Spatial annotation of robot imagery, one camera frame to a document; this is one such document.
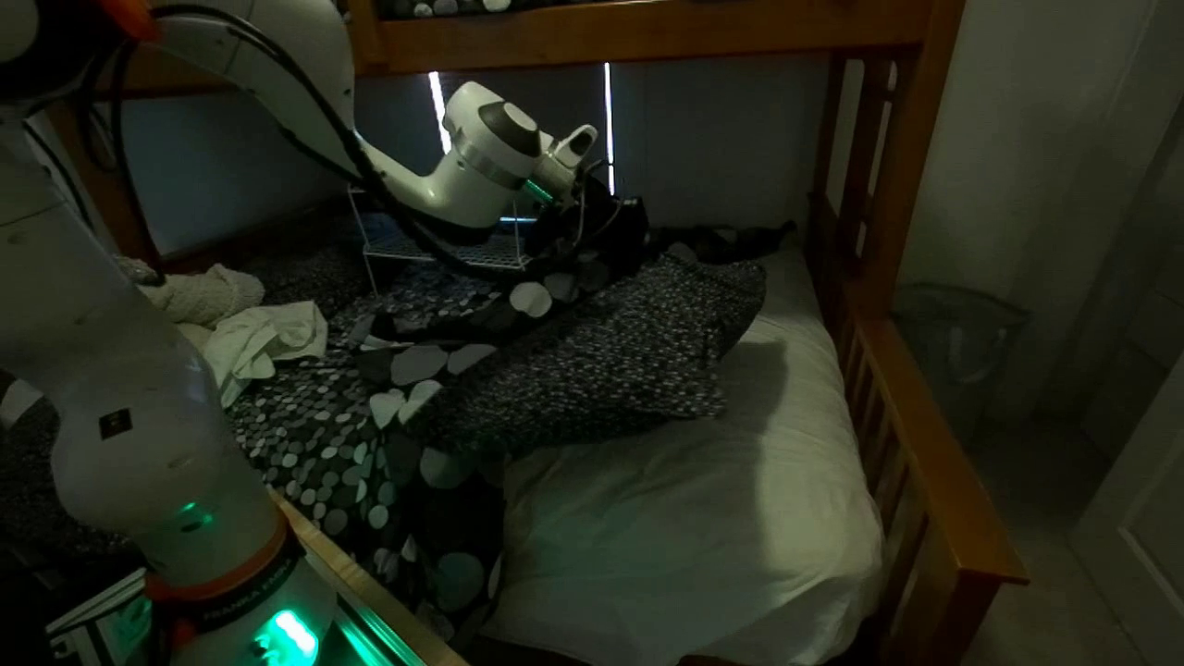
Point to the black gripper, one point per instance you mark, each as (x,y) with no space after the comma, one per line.
(603,234)

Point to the black white-dotted pillow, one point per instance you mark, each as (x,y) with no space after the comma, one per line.
(616,356)

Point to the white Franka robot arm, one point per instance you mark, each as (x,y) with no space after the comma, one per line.
(124,429)

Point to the black large pebble print duvet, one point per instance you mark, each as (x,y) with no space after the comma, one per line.
(418,362)

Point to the wooden bed ladder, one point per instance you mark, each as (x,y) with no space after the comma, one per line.
(857,171)

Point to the pebble print bunk bedding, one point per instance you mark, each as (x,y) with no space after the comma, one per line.
(445,3)

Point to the white mattress sheet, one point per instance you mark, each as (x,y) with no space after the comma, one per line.
(704,531)

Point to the black small pebble print sheet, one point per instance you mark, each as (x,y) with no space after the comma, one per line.
(321,467)

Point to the mesh trash can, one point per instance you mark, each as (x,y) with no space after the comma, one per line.
(957,345)

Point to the white panel door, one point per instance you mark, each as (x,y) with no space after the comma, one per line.
(1141,542)

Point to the white box with black edges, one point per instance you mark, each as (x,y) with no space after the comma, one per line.
(98,621)

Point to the wooden bunk bed frame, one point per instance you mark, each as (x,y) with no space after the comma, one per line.
(936,494)

